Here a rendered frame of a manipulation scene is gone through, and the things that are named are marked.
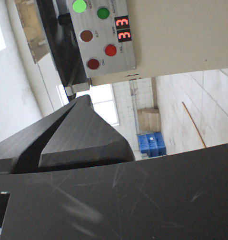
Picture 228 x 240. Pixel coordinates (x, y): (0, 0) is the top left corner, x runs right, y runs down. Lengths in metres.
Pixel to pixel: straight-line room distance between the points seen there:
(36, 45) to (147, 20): 0.98
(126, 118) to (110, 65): 4.61
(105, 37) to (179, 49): 0.22
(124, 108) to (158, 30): 4.46
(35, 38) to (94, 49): 0.90
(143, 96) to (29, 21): 3.91
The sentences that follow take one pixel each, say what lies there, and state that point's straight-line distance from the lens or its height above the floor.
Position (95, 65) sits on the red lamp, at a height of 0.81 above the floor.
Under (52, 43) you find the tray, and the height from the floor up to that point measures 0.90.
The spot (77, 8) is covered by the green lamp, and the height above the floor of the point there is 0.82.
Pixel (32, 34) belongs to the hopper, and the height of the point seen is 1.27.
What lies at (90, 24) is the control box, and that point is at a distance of 0.50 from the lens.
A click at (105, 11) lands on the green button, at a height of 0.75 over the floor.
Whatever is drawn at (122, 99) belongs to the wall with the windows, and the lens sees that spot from 4.83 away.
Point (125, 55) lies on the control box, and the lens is 0.52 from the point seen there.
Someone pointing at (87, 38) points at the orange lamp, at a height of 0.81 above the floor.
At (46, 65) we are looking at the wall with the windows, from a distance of 4.72.
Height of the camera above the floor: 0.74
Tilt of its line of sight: 4 degrees up
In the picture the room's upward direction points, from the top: 99 degrees counter-clockwise
